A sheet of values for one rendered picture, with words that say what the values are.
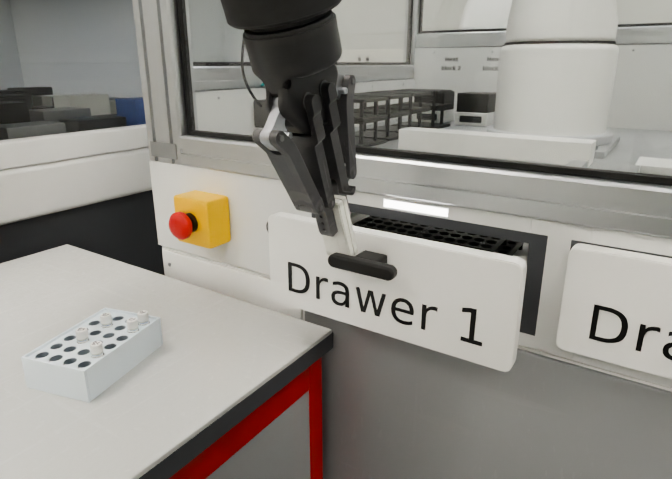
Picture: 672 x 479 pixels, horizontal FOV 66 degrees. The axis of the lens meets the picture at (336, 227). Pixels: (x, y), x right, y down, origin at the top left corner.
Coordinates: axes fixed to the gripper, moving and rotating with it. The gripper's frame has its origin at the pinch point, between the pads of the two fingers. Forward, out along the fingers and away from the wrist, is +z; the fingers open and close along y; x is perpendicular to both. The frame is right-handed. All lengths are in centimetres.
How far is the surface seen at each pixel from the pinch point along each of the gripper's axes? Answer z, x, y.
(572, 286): 8.1, 21.0, -7.5
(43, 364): 7.1, -24.4, 22.3
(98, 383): 10.1, -19.6, 20.4
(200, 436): 13.0, -6.8, 19.3
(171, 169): 4.4, -38.4, -10.9
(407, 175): 0.7, 2.2, -11.9
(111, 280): 18.1, -45.5, 2.9
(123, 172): 18, -77, -25
